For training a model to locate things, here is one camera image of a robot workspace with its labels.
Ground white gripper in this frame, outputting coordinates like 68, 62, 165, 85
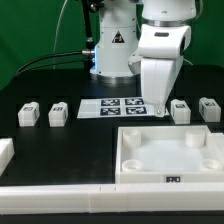
138, 24, 191, 117

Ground white square tabletop tray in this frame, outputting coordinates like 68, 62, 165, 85
115, 125, 224, 184

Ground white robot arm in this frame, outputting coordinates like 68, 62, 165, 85
90, 0, 196, 117

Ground white sheet with markers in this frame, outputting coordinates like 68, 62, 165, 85
76, 96, 171, 119

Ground black vertical pole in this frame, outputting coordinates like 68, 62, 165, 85
81, 0, 94, 49

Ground white left barrier block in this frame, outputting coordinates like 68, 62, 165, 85
0, 138, 14, 176

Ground white front barrier wall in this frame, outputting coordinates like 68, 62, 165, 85
0, 182, 224, 215

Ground black cable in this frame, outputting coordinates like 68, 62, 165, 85
13, 49, 96, 78

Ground grey thin cable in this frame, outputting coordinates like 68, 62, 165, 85
53, 0, 69, 70

